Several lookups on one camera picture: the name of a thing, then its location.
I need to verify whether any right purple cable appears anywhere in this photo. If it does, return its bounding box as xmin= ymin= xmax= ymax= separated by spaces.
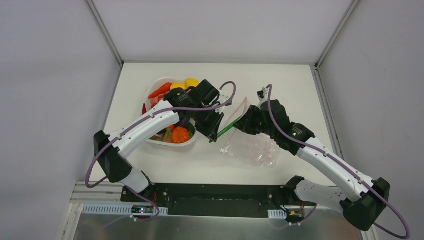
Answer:
xmin=264 ymin=84 xmax=412 ymax=240

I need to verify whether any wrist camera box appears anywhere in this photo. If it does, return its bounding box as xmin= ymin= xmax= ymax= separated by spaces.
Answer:
xmin=213 ymin=94 xmax=233 ymax=109
xmin=256 ymin=87 xmax=269 ymax=103

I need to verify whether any red chili pepper toy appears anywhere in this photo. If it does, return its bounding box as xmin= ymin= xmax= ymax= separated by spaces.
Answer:
xmin=141 ymin=103 xmax=147 ymax=115

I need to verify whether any yellow bell pepper toy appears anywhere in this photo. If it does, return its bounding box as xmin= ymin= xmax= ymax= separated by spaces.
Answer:
xmin=169 ymin=83 xmax=187 ymax=91

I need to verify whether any clear pink-dotted zip bag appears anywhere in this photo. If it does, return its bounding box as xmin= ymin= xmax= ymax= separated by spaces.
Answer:
xmin=218 ymin=97 xmax=281 ymax=168

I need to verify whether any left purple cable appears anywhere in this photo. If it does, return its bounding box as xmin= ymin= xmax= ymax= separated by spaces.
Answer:
xmin=84 ymin=81 xmax=237 ymax=223

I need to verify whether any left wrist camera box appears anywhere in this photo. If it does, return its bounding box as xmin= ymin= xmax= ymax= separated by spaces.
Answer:
xmin=213 ymin=94 xmax=233 ymax=109

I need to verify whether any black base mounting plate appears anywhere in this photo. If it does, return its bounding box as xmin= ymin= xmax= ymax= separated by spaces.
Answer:
xmin=141 ymin=183 xmax=301 ymax=218

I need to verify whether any orange pumpkin toy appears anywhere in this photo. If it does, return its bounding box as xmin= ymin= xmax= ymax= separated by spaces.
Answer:
xmin=171 ymin=126 xmax=191 ymax=144

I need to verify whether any white plastic food bin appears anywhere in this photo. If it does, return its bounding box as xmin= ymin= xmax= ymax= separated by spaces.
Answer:
xmin=142 ymin=77 xmax=198 ymax=151

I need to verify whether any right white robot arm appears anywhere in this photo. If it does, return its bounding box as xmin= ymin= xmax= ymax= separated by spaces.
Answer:
xmin=234 ymin=100 xmax=391 ymax=231

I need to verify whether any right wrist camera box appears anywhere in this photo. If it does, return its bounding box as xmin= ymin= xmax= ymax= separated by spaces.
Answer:
xmin=256 ymin=87 xmax=269 ymax=103

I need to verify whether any red cherry bunch green stem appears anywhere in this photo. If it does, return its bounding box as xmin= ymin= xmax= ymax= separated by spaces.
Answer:
xmin=217 ymin=117 xmax=240 ymax=139

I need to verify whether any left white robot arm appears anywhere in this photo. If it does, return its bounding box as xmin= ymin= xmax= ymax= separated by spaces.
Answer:
xmin=93 ymin=79 xmax=234 ymax=203

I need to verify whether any purple cable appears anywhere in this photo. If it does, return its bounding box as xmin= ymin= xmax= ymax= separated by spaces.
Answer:
xmin=84 ymin=81 xmax=237 ymax=223
xmin=264 ymin=84 xmax=412 ymax=240

